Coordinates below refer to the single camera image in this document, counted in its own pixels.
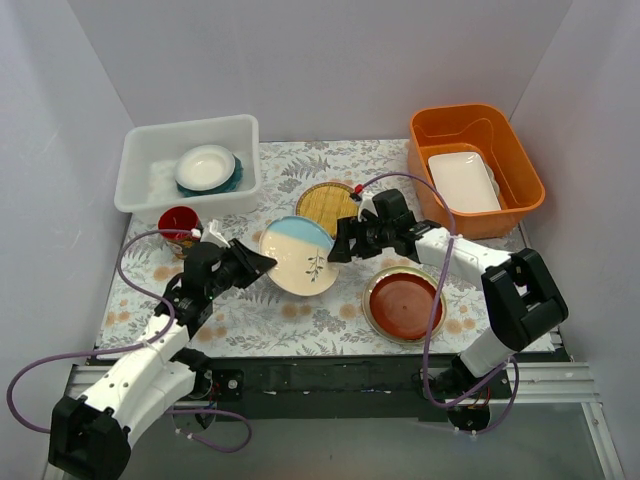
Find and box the cream and blue plate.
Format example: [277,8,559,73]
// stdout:
[259,216,339,297]

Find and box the red brown rimmed plate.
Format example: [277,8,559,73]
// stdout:
[362,266,437,345]

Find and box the teal scalloped ceramic plate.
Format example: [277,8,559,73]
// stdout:
[176,156,244,197]

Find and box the white fluted bowl plate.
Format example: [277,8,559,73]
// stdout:
[174,145,235,191]

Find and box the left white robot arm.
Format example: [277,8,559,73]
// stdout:
[48,240,277,479]

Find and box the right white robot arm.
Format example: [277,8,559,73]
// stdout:
[328,189,569,398]

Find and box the white plastic bin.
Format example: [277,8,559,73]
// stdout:
[114,114,262,224]

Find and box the white rectangular dish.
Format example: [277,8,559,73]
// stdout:
[427,151,501,214]

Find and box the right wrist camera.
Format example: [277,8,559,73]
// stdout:
[350,184,378,222]

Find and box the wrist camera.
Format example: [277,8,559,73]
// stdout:
[191,219,230,248]
[350,184,378,222]

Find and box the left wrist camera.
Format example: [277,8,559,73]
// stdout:
[191,219,230,248]

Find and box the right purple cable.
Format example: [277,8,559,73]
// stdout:
[352,173,522,434]

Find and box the purple cable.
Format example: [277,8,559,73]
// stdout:
[5,228,254,452]
[352,173,522,434]

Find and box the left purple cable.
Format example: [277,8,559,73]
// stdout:
[5,228,254,452]

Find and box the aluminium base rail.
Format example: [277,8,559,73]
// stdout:
[44,349,626,480]

